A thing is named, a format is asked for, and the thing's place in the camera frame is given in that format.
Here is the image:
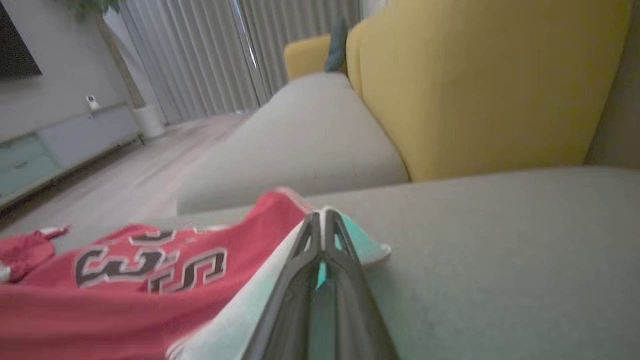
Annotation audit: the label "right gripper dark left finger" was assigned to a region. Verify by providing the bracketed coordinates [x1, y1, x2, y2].
[240, 211, 323, 360]

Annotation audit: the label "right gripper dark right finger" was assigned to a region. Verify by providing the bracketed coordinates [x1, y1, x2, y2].
[320, 209, 401, 360]

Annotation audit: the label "red white basketball shorts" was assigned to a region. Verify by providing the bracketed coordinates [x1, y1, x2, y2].
[0, 187, 392, 360]

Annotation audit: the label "large grey sofa seat cushion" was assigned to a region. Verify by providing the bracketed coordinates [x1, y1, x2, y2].
[50, 166, 640, 360]

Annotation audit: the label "narrow grey sofa seat cushion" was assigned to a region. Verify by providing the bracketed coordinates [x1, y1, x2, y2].
[176, 72, 410, 216]

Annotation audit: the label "white plant pot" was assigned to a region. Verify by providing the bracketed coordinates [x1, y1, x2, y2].
[132, 103, 166, 140]

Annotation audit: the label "large yellow sofa back cushion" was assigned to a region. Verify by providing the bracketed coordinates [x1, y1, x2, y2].
[346, 0, 633, 182]

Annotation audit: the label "small yellow sofa cushion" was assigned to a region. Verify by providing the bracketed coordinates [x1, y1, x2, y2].
[284, 33, 333, 82]

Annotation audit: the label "teal throw pillow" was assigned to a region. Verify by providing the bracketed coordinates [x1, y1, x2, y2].
[324, 17, 349, 74]

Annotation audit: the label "grey mint TV cabinet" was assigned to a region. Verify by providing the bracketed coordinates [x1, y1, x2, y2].
[0, 102, 142, 208]

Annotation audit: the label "grey pleated curtain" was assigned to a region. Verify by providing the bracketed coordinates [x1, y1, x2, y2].
[239, 0, 362, 101]
[117, 0, 261, 126]

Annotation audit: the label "grey-brown sofa back cushion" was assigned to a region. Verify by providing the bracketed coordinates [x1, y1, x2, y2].
[584, 0, 640, 170]

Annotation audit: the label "indoor tree plant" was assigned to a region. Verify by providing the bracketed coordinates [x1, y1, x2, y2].
[62, 0, 147, 108]

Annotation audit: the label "black wall television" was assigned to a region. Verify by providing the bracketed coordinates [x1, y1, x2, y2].
[0, 0, 43, 82]

